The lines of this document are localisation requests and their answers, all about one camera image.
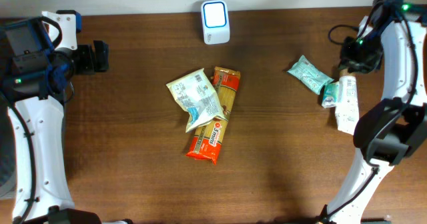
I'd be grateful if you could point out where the small teal tissue pack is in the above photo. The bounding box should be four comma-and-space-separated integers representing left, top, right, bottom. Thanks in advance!
322, 82, 340, 108

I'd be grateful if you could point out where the teal wet wipes pack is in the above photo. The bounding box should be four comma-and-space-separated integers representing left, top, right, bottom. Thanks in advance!
287, 55, 334, 95

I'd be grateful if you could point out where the white tube with cork cap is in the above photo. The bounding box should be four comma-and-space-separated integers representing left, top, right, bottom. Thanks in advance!
335, 69, 360, 135

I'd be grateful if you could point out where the white snack bag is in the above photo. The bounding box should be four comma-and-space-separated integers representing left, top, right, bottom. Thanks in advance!
166, 68, 226, 133

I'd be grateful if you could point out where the orange spaghetti package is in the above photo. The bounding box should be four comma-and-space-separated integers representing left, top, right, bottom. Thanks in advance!
186, 67, 241, 165

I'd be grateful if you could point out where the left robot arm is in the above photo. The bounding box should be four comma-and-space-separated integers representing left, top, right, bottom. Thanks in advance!
1, 10, 109, 223

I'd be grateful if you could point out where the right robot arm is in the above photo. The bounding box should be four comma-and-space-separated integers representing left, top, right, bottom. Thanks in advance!
316, 0, 426, 223

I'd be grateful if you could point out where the grey plastic mesh basket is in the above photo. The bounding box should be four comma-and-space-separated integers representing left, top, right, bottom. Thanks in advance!
0, 97, 17, 200

